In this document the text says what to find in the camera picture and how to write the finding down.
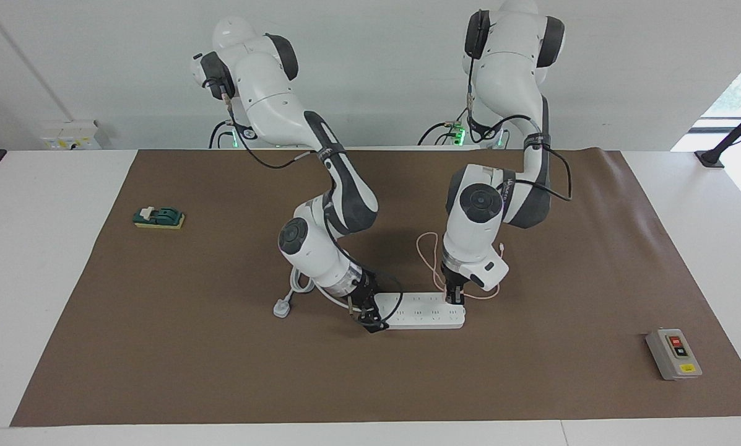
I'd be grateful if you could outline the white power strip with cord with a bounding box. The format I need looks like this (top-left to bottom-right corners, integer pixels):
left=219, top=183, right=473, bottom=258
left=273, top=268, right=467, bottom=330

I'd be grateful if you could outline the pink charging cable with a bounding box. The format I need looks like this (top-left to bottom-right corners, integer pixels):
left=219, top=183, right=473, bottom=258
left=416, top=232, right=506, bottom=301

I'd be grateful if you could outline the brown table mat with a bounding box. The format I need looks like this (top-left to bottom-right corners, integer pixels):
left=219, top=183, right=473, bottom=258
left=10, top=149, right=741, bottom=428

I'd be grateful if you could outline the black clamp stand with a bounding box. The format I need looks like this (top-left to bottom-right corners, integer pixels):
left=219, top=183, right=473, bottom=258
left=695, top=100, right=741, bottom=169

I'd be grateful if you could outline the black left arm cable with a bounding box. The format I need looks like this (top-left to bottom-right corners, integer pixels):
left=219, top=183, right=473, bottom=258
left=466, top=9, right=573, bottom=203

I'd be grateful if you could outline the black left base cable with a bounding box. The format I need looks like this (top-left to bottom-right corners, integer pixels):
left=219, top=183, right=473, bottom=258
left=418, top=108, right=470, bottom=147

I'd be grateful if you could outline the black base cable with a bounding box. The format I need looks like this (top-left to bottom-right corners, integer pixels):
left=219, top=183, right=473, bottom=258
left=418, top=108, right=470, bottom=147
left=209, top=120, right=235, bottom=149

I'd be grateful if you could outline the green knife switch yellow base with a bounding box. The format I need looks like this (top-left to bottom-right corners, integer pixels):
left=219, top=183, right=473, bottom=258
left=133, top=206, right=186, bottom=230

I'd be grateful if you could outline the grey on-off switch box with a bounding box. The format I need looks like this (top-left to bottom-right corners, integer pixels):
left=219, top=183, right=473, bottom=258
left=646, top=328, right=703, bottom=381

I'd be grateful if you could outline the black right base cable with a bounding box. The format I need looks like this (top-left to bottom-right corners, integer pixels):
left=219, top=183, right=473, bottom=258
left=209, top=120, right=235, bottom=149

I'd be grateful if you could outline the white wall outlet box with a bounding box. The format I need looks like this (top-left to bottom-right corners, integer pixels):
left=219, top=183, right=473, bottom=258
left=41, top=120, right=102, bottom=151

